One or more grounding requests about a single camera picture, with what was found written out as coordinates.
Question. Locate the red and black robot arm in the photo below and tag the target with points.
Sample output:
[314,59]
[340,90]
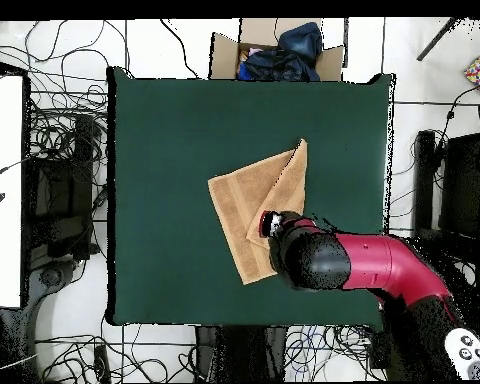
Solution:
[384,260]

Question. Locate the brown cardboard box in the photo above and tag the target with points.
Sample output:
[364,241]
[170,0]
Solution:
[224,56]

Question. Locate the gray round chair base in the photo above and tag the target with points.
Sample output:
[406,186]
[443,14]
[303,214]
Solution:
[52,276]

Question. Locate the white side table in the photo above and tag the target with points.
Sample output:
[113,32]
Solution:
[4,248]

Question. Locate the black power strip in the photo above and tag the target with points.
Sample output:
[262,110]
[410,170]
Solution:
[102,364]

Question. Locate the dark green table cloth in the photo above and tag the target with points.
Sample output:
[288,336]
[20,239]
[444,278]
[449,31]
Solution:
[164,120]

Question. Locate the orange terry towel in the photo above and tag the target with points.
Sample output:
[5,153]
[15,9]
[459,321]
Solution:
[240,200]

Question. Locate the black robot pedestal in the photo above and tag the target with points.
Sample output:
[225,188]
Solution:
[240,356]

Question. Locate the dark thin rod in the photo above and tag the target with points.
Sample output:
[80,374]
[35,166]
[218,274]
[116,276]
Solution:
[436,40]

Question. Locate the dark blue clothing pile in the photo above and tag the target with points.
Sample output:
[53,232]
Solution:
[284,60]

